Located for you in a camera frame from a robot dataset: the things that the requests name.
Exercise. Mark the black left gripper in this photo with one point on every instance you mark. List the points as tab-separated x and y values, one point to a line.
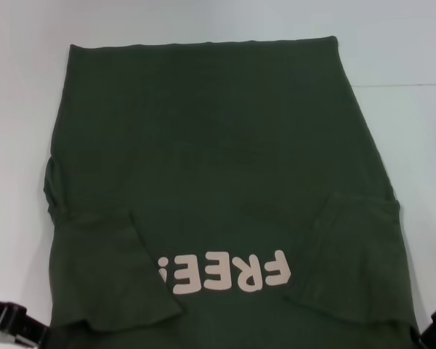
3	323

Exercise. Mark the dark green FREE t-shirt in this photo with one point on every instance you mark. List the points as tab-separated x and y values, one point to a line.
221	145

